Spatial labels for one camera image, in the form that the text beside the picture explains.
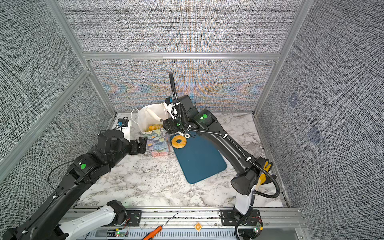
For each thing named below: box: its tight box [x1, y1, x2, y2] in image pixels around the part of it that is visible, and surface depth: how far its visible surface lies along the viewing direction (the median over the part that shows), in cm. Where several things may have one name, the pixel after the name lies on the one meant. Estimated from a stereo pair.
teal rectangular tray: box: [173, 134, 227, 183], surface depth 96 cm
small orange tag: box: [194, 222, 203, 232], surface depth 72 cm
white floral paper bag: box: [131, 103, 171, 158], surface depth 89 cm
